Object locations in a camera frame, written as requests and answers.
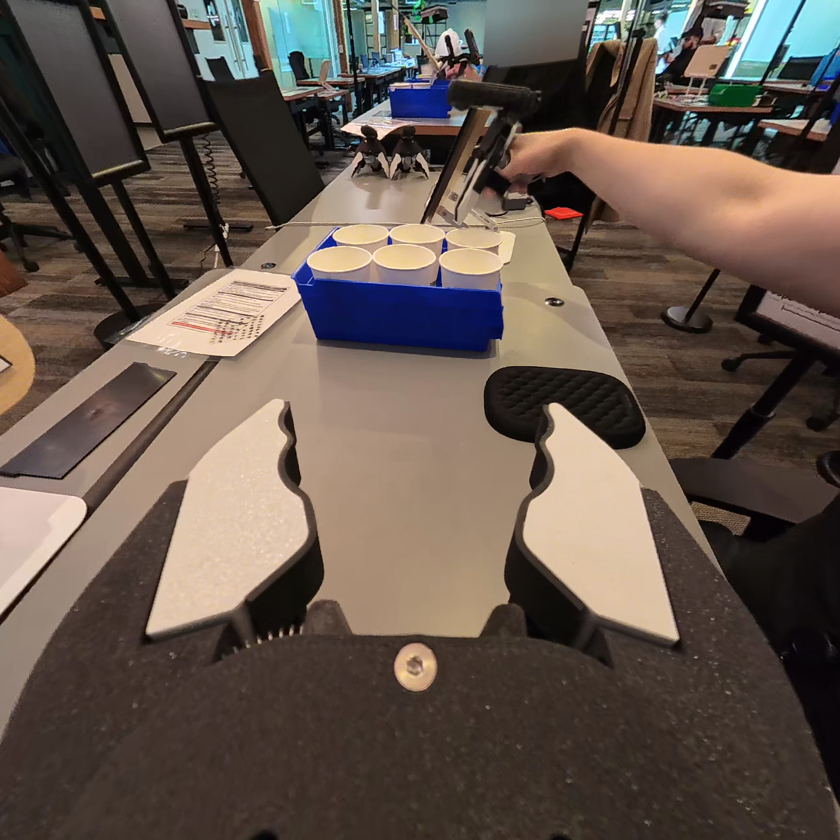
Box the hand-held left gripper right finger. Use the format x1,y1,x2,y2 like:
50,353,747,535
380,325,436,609
504,402,681,652

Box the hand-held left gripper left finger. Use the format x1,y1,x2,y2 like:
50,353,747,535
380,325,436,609
144,398,326,651

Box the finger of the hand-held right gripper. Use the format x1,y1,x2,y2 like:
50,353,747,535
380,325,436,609
481,123,521,194
456,121,505,216

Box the blue plastic bin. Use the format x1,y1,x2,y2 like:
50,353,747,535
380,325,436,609
292,226,506,352

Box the person's right hand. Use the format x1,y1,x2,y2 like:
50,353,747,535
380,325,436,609
502,129,583,191

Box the black stand rod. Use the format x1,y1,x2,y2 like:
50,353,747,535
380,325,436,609
420,108,494,228

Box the blue storage box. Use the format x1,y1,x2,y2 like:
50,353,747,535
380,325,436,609
388,82,454,119

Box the black tripod leg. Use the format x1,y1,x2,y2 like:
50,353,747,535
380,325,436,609
563,36,648,274

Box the beige coat on stand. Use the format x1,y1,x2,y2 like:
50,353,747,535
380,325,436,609
587,39,660,225

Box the black quilted mouse pad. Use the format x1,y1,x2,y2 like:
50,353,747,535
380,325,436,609
484,366,648,451

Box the black flat plate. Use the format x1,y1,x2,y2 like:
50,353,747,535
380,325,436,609
0,362,177,480

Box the black chair back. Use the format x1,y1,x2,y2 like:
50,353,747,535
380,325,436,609
203,69,326,228

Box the laminated instruction sheet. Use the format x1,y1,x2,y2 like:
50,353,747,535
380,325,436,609
125,269,303,359

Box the black round stand base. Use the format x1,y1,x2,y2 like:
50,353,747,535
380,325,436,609
661,307,714,335
95,311,143,349

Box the instruction board on wood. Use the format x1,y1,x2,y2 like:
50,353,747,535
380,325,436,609
0,315,35,418

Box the black framed sign board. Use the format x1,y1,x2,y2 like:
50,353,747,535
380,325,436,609
735,282,840,360

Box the black framed display panel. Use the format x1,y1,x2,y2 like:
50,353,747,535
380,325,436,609
108,0,218,143
0,0,151,182

